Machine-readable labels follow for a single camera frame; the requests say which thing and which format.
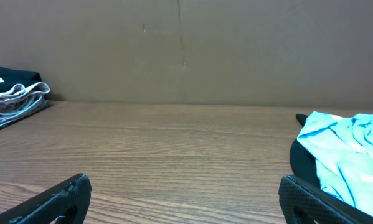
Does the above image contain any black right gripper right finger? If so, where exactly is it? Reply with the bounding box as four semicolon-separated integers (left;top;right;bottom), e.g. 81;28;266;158
278;175;373;224

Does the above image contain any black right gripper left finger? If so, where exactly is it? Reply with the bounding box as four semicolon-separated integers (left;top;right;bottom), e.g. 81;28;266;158
0;173;92;224

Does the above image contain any light blue t-shirt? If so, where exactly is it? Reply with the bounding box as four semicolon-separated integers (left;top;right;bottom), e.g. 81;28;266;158
296;111;373;216

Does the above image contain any black garment on right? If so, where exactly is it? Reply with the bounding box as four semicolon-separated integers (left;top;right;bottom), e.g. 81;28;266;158
290;113;321;188

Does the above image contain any folded beige garment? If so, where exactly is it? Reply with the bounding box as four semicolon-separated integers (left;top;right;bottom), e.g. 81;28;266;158
0;82;50;129

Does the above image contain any folded black garment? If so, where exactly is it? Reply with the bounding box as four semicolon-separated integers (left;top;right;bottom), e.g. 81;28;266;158
0;67;42;93

